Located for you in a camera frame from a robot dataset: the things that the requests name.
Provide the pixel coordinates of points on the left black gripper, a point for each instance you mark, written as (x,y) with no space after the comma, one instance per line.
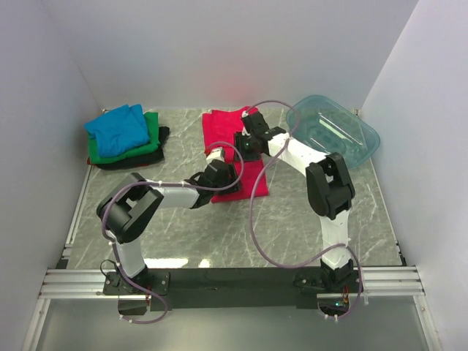
(235,189)

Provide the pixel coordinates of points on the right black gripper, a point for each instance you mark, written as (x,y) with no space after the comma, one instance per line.
(239,140)

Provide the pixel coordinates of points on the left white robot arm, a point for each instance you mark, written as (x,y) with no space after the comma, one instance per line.
(126,212)

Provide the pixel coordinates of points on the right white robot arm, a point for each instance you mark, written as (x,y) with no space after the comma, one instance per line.
(329,190)

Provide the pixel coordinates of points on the folded black t shirt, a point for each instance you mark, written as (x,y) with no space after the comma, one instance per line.
(141,160)

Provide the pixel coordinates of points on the clear blue plastic tub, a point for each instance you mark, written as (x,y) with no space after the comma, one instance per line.
(326,126)

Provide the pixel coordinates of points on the folded green t shirt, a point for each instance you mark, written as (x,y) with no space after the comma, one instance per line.
(152,123)

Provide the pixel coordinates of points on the folded blue t shirt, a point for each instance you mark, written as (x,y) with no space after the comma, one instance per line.
(117,131)

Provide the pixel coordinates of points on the black base beam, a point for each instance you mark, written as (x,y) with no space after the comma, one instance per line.
(197,288)

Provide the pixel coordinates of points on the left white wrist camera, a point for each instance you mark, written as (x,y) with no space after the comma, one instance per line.
(215,154)

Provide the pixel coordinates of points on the aluminium frame rail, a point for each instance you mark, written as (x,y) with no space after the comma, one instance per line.
(77,274)

